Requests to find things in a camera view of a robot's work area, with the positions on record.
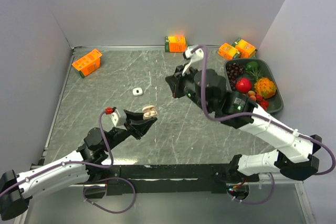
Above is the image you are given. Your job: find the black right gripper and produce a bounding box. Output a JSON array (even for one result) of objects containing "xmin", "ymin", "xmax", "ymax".
[{"xmin": 164, "ymin": 63, "xmax": 212, "ymax": 114}]

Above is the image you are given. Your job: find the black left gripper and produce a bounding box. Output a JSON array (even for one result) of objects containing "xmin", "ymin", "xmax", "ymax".
[{"xmin": 103, "ymin": 109, "xmax": 158, "ymax": 152}]

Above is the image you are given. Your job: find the beige earbud charging case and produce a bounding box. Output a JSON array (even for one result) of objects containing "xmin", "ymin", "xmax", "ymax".
[{"xmin": 142, "ymin": 105, "xmax": 158, "ymax": 120}]

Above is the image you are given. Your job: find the white earbud charging case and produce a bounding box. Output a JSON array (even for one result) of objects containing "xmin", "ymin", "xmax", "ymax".
[{"xmin": 132, "ymin": 88, "xmax": 143, "ymax": 97}]

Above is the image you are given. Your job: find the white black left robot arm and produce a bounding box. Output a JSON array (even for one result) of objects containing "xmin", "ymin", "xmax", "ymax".
[{"xmin": 1, "ymin": 105, "xmax": 157, "ymax": 221}]

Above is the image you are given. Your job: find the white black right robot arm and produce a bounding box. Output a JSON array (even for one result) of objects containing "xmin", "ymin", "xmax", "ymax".
[{"xmin": 204, "ymin": 69, "xmax": 319, "ymax": 181}]

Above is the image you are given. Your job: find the orange box centre back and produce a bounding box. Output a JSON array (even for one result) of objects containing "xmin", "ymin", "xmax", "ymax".
[{"xmin": 164, "ymin": 36, "xmax": 187, "ymax": 52}]

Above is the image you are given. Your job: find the orange box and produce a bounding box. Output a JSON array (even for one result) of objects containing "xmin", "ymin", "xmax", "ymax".
[
  {"xmin": 72, "ymin": 49, "xmax": 102, "ymax": 78},
  {"xmin": 164, "ymin": 36, "xmax": 187, "ymax": 52},
  {"xmin": 217, "ymin": 43, "xmax": 241, "ymax": 60},
  {"xmin": 232, "ymin": 38, "xmax": 257, "ymax": 58}
]

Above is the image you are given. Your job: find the dark purple grape bunch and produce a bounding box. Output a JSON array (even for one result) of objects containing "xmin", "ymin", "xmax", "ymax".
[{"xmin": 226, "ymin": 63, "xmax": 245, "ymax": 90}]

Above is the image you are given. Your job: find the orange box right front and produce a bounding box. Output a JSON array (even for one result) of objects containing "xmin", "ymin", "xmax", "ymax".
[{"xmin": 217, "ymin": 43, "xmax": 241, "ymax": 60}]

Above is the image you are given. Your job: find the red apple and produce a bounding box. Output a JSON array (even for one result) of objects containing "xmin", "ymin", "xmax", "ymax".
[{"xmin": 235, "ymin": 78, "xmax": 252, "ymax": 93}]

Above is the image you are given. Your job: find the orange box far left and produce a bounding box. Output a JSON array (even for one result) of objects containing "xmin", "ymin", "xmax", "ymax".
[{"xmin": 72, "ymin": 49, "xmax": 102, "ymax": 78}]

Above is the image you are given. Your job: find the orange box right back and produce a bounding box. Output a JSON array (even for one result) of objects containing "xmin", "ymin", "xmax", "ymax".
[{"xmin": 232, "ymin": 38, "xmax": 257, "ymax": 58}]

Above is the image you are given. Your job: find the green lime with leaves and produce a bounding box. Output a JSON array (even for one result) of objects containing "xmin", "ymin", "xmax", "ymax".
[{"xmin": 245, "ymin": 61, "xmax": 263, "ymax": 81}]

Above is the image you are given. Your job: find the red yellow cherry bunch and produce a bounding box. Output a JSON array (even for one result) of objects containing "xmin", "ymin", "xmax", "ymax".
[{"xmin": 247, "ymin": 90, "xmax": 269, "ymax": 111}]

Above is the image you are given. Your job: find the orange spiky fruit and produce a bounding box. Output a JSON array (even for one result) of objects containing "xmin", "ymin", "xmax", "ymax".
[{"xmin": 254, "ymin": 78, "xmax": 277, "ymax": 99}]

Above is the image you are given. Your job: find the dark green fruit tray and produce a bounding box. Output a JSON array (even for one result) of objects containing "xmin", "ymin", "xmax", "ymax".
[{"xmin": 224, "ymin": 58, "xmax": 284, "ymax": 114}]

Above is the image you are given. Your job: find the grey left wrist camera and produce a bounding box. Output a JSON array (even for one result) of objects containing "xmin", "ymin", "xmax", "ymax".
[{"xmin": 111, "ymin": 109, "xmax": 127, "ymax": 128}]

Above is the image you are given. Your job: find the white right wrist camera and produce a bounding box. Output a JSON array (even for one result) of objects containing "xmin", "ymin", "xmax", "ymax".
[{"xmin": 182, "ymin": 45, "xmax": 204, "ymax": 76}]

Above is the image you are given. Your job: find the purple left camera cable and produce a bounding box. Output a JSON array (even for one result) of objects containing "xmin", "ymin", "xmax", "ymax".
[{"xmin": 0, "ymin": 107, "xmax": 117, "ymax": 200}]

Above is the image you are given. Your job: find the purple camera cable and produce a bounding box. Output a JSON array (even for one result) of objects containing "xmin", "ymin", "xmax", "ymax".
[
  {"xmin": 190, "ymin": 45, "xmax": 336, "ymax": 176},
  {"xmin": 0, "ymin": 107, "xmax": 117, "ymax": 200}
]

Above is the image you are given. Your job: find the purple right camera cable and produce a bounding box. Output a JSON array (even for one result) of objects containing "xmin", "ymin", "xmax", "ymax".
[{"xmin": 190, "ymin": 45, "xmax": 336, "ymax": 176}]

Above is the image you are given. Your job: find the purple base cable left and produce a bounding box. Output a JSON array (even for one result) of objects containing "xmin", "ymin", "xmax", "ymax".
[{"xmin": 82, "ymin": 177, "xmax": 137, "ymax": 214}]

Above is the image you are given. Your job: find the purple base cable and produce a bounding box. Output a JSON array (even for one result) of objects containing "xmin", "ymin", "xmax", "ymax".
[
  {"xmin": 82, "ymin": 177, "xmax": 137, "ymax": 214},
  {"xmin": 227, "ymin": 172, "xmax": 276, "ymax": 205}
]

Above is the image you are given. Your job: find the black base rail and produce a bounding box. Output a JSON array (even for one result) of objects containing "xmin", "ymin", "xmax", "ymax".
[{"xmin": 72, "ymin": 163, "xmax": 260, "ymax": 196}]

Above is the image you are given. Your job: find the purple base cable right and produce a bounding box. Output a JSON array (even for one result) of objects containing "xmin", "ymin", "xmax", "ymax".
[{"xmin": 227, "ymin": 172, "xmax": 276, "ymax": 205}]

